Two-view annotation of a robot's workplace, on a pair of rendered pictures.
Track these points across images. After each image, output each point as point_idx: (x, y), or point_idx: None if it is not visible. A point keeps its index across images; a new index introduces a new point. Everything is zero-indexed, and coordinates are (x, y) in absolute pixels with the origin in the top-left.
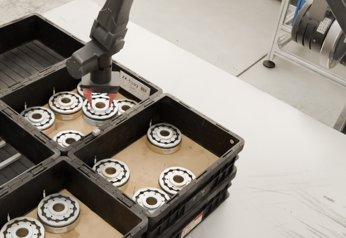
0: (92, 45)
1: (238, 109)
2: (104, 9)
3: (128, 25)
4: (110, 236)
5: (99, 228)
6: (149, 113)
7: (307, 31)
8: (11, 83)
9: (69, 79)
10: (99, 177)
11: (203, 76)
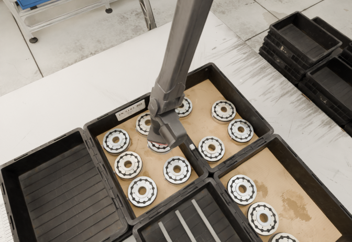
0: (167, 117)
1: (134, 62)
2: (173, 87)
3: (7, 98)
4: (258, 161)
5: (251, 166)
6: None
7: None
8: (78, 208)
9: (102, 155)
10: (238, 154)
11: (94, 69)
